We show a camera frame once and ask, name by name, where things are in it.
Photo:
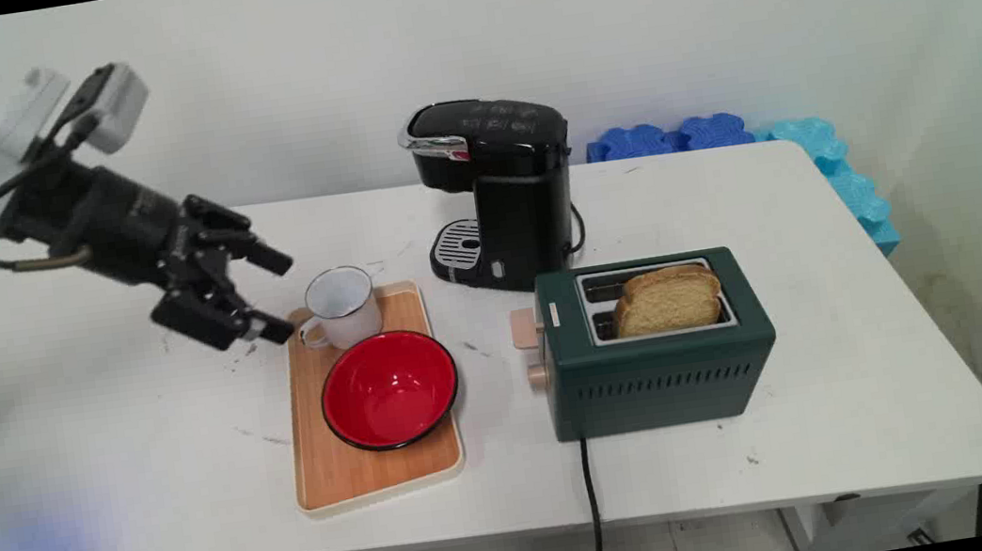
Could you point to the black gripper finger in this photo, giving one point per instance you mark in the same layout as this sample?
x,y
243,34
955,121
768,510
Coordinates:
x,y
207,313
235,238

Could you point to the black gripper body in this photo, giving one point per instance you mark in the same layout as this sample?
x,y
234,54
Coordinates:
x,y
109,221

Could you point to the beige toaster lever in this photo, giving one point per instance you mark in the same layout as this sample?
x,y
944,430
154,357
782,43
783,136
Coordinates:
x,y
525,328

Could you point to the white enamel mug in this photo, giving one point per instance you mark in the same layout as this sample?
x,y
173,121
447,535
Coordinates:
x,y
349,313

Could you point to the red enamel bowl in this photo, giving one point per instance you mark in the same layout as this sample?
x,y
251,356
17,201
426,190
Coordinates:
x,y
388,393

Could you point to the wooden serving tray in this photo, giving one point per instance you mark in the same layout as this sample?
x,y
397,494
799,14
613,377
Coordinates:
x,y
356,478

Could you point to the black coffee machine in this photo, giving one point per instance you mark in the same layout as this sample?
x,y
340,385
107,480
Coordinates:
x,y
520,205

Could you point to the beige toaster knob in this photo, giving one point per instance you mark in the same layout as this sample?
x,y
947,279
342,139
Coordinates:
x,y
539,377

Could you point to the blue foam puzzle mat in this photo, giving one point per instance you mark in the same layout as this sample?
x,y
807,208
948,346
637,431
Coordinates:
x,y
714,132
630,143

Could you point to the toast bread slice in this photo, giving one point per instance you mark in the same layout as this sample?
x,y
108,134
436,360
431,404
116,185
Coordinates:
x,y
666,309

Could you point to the green two-slot toaster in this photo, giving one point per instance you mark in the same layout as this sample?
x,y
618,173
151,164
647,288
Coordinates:
x,y
656,377

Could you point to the cyan foam puzzle mat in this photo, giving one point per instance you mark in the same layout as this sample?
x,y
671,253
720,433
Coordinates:
x,y
849,181

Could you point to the grey table leg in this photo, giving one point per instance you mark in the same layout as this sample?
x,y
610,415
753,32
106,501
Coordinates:
x,y
795,531

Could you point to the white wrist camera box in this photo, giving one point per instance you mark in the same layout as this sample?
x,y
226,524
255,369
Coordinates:
x,y
112,102

